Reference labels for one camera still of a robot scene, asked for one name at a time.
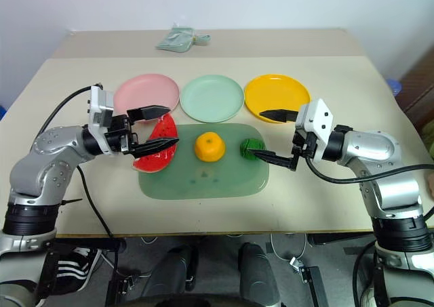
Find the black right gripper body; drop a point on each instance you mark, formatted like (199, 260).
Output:
(298, 147)

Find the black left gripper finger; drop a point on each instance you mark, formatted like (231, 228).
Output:
(154, 146)
(149, 112)

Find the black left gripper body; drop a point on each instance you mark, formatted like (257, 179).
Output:
(119, 137)

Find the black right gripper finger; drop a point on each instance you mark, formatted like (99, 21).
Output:
(274, 158)
(279, 114)

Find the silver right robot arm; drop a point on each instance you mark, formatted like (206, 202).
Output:
(379, 161)

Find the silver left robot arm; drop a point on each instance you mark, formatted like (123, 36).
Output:
(44, 166)

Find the pink round plate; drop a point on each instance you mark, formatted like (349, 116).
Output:
(146, 93)

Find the yellow round plate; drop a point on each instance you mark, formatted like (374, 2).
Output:
(276, 95)

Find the green vegetable toy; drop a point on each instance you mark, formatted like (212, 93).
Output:
(249, 146)

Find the orange toy fruit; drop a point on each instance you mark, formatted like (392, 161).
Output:
(209, 146)

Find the light green round plate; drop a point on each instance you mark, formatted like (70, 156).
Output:
(212, 98)

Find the red watermelon slice toy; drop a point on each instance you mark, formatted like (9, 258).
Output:
(159, 158)

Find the green translucent tray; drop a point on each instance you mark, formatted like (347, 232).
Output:
(203, 175)

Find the green plastic bag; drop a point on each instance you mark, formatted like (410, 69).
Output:
(176, 40)

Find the blue bottle cap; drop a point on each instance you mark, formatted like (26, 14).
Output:
(394, 85)

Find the black white striped shoe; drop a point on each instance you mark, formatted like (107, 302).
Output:
(73, 269)

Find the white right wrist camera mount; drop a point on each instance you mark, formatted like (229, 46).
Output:
(315, 124)

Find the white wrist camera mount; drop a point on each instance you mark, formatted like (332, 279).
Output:
(99, 105)
(315, 124)

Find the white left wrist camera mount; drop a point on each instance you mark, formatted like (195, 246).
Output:
(99, 105)

